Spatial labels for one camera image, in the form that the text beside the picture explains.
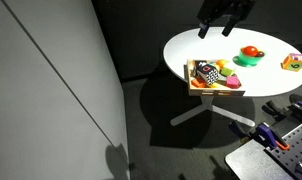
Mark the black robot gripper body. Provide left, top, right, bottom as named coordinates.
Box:
left=197, top=0, right=256, bottom=21

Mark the colourful foam toy cube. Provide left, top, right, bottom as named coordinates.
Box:
left=281, top=53, right=302, bottom=72

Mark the red toy tomato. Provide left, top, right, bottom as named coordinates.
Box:
left=242, top=46, right=258, bottom=57

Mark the orange toy ball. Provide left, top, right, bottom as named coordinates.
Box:
left=216, top=59, right=228, bottom=68

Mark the dark red toy plum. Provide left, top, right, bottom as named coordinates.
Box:
left=256, top=51, right=264, bottom=57

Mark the black white patterned foam block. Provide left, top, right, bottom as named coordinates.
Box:
left=195, top=61, right=218, bottom=85

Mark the green toy block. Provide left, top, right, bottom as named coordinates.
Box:
left=220, top=67, right=235, bottom=76

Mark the wooden toy tray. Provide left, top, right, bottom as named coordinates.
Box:
left=184, top=59, right=246, bottom=96

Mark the orange toy block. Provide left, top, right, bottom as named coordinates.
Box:
left=191, top=78, right=206, bottom=88

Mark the pink toy block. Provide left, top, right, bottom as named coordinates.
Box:
left=226, top=76, right=240, bottom=89

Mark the green plastic bowl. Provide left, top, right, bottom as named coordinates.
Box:
left=233, top=50, right=265, bottom=67

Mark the purple clamp far right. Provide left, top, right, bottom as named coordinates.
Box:
left=262, top=94, right=302, bottom=121

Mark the purple clamp with orange tip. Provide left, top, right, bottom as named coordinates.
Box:
left=229, top=121, right=290, bottom=150

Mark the perforated grey mounting plate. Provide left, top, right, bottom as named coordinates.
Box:
left=265, top=124, right=302, bottom=180

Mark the white table pedestal base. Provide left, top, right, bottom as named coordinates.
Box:
left=170, top=96, right=255, bottom=127

